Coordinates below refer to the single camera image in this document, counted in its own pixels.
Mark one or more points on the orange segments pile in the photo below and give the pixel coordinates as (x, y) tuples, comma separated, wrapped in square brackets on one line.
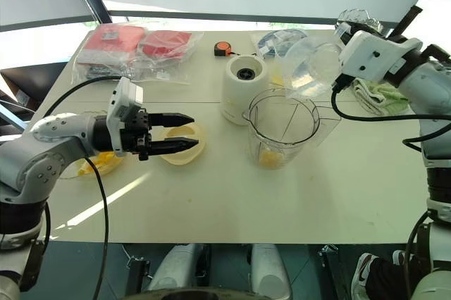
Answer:
[(102, 161)]

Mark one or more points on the black slanted stand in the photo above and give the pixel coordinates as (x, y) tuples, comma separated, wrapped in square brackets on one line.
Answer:
[(405, 23)]

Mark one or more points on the clear plastic cup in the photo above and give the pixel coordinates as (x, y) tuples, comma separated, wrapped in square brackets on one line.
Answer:
[(310, 67)]

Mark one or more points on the dark rounded robot housing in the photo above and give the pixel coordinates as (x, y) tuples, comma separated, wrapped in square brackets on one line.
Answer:
[(197, 294)]

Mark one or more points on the green white towel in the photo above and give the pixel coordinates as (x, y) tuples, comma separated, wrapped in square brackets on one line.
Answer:
[(377, 97)]

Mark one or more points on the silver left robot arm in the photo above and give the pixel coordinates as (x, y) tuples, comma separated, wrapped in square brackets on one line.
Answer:
[(42, 159)]

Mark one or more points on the orange segments in jar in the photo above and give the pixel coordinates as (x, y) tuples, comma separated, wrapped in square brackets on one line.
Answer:
[(269, 159)]

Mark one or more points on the small red bagged package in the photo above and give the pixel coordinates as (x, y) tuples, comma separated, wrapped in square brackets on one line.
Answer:
[(165, 44)]

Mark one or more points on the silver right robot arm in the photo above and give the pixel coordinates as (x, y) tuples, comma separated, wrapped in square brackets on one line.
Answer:
[(435, 103)]

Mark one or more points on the cream plastic bowl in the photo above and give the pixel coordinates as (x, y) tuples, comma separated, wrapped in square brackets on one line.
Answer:
[(183, 154)]

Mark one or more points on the black table bracket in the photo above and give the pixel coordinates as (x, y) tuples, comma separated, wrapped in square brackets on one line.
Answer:
[(137, 275), (331, 264)]

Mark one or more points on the large red bagged package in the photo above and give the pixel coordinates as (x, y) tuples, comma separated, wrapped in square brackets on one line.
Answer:
[(112, 41)]

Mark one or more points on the orange black tape measure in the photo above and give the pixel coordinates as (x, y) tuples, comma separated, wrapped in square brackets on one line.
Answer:
[(222, 48)]

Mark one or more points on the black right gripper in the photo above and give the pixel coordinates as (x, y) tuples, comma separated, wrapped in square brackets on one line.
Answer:
[(361, 27)]

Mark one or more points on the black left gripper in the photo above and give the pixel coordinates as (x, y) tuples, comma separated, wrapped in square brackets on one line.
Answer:
[(135, 131)]

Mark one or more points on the clear blender jar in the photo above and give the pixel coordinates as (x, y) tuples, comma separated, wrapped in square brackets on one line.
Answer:
[(282, 127)]

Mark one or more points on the blue bagged package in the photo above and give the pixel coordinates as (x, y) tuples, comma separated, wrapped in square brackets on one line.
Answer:
[(278, 39)]

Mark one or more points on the white blender base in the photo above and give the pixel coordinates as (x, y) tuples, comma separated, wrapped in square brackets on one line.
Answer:
[(243, 92)]

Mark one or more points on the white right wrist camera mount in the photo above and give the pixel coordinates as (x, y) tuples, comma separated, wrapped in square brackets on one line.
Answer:
[(373, 55)]

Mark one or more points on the crinkled clear plastic bag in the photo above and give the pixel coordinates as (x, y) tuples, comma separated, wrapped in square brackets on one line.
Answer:
[(359, 16)]

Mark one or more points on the clear plate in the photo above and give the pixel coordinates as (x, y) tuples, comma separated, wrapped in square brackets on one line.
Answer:
[(70, 173)]

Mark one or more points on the white rounded robot leg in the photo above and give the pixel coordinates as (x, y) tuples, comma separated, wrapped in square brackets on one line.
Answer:
[(174, 266), (269, 272)]

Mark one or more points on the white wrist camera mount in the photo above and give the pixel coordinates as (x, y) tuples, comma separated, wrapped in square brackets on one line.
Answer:
[(123, 103), (373, 55)]

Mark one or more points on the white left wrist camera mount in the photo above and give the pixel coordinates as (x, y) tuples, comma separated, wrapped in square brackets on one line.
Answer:
[(123, 103)]

